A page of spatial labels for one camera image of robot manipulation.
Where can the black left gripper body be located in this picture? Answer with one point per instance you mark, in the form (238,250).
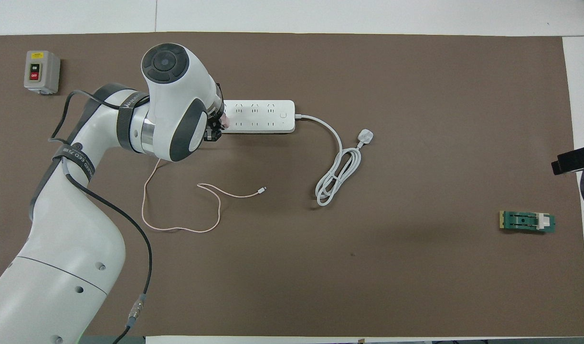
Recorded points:
(213,134)

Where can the pink charger adapter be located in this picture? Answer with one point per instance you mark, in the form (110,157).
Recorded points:
(225,122)

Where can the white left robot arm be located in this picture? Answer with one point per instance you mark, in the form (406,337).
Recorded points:
(67,267)

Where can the white power strip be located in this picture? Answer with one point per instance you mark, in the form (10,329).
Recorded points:
(263,116)

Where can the green circuit board module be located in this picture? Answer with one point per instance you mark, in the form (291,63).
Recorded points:
(521,221)

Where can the brown table mat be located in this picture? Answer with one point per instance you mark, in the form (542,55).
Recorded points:
(368,286)

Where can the grey on-off switch box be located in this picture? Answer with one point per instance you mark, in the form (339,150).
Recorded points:
(41,71)

